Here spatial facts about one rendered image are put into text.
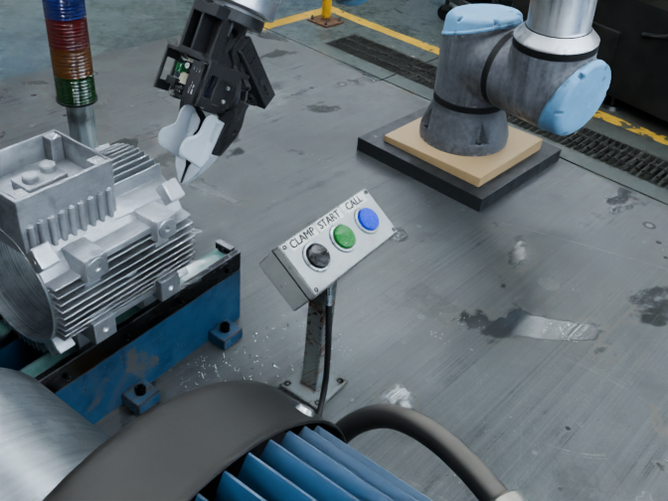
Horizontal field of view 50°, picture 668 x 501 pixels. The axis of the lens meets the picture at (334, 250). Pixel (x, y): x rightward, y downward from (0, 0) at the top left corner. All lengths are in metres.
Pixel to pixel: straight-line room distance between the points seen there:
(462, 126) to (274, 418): 1.28
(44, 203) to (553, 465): 0.70
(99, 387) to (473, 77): 0.89
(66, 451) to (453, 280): 0.84
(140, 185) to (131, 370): 0.25
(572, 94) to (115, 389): 0.88
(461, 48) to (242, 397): 1.23
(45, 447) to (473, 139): 1.16
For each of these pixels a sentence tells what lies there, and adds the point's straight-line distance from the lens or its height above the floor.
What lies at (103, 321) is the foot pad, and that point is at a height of 0.98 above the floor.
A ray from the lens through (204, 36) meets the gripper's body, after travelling 0.85.
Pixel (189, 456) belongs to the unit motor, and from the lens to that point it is 0.24.
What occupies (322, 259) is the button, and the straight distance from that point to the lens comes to 0.80.
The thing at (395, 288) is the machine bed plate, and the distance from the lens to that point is 1.20.
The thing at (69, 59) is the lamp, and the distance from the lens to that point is 1.18.
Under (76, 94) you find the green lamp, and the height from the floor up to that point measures 1.05.
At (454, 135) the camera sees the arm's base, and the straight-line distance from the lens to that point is 1.51.
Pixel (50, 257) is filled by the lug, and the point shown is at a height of 1.08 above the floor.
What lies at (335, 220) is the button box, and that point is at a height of 1.08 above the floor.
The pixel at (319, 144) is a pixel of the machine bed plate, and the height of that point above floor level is 0.80.
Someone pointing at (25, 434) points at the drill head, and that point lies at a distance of 0.54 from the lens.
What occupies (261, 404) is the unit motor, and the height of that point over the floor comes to 1.35.
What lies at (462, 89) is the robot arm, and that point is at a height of 0.98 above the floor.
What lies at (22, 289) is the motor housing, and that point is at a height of 0.96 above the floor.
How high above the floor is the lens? 1.56
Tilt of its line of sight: 37 degrees down
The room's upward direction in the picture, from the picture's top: 6 degrees clockwise
